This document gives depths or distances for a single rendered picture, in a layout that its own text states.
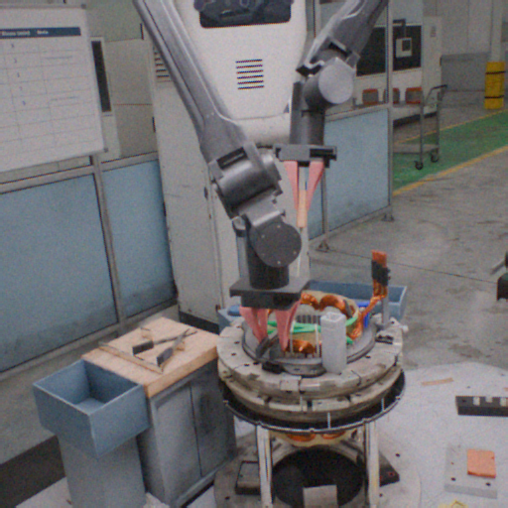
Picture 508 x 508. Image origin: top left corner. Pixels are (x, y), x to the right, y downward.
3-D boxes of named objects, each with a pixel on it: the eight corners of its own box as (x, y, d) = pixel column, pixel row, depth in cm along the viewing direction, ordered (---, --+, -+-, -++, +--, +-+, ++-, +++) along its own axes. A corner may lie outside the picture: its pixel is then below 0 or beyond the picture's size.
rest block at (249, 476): (264, 468, 114) (263, 459, 114) (260, 488, 109) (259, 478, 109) (242, 467, 115) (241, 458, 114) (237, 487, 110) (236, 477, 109)
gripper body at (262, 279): (298, 306, 80) (295, 252, 78) (228, 301, 83) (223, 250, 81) (311, 289, 86) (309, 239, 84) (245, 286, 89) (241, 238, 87)
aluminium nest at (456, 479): (496, 499, 107) (497, 487, 106) (444, 491, 110) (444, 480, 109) (493, 456, 118) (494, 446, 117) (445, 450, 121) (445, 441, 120)
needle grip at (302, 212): (306, 227, 97) (308, 190, 97) (295, 226, 97) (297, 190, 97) (307, 227, 98) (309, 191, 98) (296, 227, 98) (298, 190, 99)
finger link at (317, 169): (319, 208, 94) (323, 149, 94) (275, 206, 95) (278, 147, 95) (321, 211, 100) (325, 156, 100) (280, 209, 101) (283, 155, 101)
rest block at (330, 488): (303, 506, 104) (301, 481, 102) (334, 501, 104) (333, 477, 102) (308, 524, 99) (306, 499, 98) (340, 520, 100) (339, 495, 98)
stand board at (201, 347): (149, 398, 99) (147, 385, 99) (82, 367, 111) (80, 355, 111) (229, 349, 114) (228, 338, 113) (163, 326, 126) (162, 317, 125)
